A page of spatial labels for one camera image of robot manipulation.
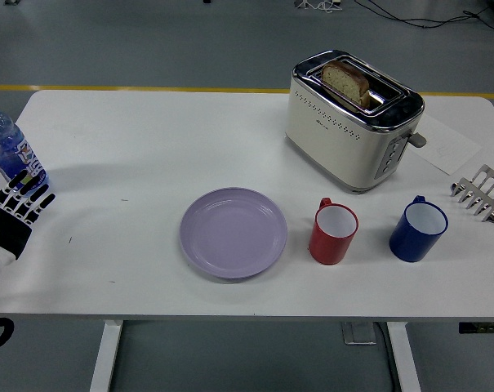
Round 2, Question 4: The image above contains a cream and chrome toaster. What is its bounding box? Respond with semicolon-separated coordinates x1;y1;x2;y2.
284;49;428;194

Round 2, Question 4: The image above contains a silver metal toast rack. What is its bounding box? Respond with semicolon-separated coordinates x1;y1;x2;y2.
449;164;494;224

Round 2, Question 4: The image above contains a black table height controller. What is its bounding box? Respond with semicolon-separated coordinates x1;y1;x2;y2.
458;322;494;334

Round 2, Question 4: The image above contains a bread slice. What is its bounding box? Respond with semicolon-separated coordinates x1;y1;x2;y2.
320;60;371;108

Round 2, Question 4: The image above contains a grey cable under table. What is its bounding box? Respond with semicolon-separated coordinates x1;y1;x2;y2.
375;322;403;392

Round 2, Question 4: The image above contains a white table leg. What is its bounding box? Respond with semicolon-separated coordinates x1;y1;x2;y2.
385;322;422;392
89;320;124;392

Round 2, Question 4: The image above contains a clear water bottle blue cap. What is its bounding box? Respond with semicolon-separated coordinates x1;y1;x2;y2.
0;98;51;194

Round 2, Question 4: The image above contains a white paper sheet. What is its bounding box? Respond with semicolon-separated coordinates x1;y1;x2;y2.
405;114;483;176

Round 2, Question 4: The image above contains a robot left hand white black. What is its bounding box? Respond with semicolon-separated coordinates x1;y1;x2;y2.
0;168;56;273

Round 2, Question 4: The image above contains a white cable bundle on floor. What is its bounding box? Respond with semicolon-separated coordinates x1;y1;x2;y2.
293;0;344;11

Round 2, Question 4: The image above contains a blue mug white inside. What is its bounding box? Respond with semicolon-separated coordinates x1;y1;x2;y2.
388;194;449;263

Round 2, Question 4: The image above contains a red mug white inside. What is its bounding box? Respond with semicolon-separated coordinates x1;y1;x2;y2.
308;197;359;265

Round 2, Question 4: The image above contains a black cable on floor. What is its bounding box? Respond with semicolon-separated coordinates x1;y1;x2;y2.
354;0;494;30

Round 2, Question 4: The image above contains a grey box under table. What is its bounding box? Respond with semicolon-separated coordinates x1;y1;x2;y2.
340;322;379;345

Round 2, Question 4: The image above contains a purple round plate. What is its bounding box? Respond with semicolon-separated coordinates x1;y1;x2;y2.
179;186;288;280

